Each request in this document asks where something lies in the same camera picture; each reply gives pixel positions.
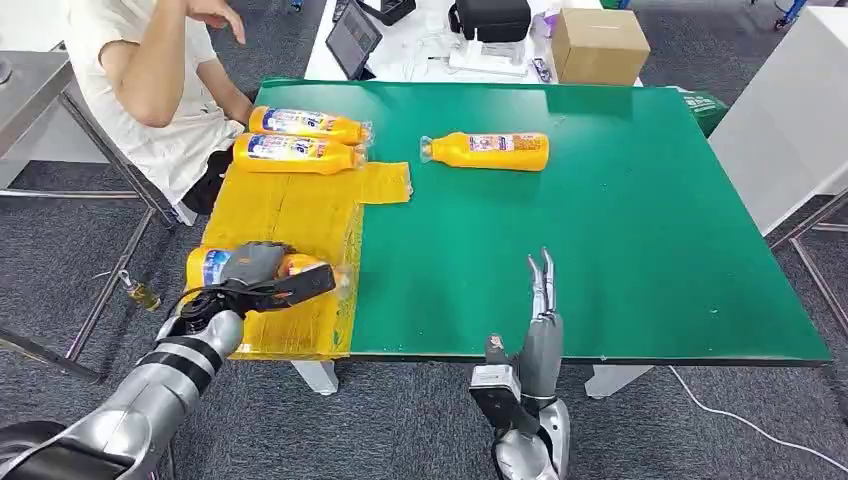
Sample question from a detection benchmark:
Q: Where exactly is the person's hand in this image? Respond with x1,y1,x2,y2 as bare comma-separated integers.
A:
187,0,248,46

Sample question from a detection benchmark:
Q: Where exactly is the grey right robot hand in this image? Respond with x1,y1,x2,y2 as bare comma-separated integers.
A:
517,248,565,400

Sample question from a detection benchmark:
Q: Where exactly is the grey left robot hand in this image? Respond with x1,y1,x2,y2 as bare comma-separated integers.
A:
218,241,338,314

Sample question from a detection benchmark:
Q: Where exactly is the orange drink bottle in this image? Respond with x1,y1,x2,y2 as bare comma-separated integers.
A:
184,245,353,301
232,132,368,178
247,105,375,148
419,131,551,174

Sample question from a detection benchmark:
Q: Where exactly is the black tablet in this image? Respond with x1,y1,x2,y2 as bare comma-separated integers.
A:
324,1,385,82

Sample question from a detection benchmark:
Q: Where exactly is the small yellow bottle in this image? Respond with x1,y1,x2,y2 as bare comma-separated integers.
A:
117,268,163,313

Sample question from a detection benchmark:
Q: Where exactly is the green table mat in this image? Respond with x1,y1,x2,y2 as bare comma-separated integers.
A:
254,78,833,366

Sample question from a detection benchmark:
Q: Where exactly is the person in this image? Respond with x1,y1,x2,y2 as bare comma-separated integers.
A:
62,0,257,227

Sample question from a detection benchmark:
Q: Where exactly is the black device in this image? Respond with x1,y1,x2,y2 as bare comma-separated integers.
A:
355,0,418,27

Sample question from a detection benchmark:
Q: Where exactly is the steel table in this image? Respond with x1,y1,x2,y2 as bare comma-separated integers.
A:
0,49,178,384

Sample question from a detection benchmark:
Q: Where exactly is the white flat box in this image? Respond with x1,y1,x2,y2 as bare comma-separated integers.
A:
448,39,530,78

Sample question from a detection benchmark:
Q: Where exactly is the black bag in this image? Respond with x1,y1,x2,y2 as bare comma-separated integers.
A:
448,0,533,44

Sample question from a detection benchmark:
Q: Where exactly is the green crate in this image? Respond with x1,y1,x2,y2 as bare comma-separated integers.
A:
676,87,729,139

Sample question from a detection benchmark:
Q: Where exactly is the cardboard box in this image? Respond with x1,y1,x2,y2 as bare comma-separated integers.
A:
551,7,653,88

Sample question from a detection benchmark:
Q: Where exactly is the white cabinet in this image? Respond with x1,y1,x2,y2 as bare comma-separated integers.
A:
706,5,848,237

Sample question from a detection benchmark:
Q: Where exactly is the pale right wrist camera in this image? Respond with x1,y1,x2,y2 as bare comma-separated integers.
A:
468,334,540,438

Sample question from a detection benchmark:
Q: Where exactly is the white floor cable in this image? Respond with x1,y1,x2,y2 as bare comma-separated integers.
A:
667,365,848,474

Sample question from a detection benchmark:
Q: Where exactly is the grey metal table frame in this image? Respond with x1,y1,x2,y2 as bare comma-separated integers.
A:
767,190,848,340

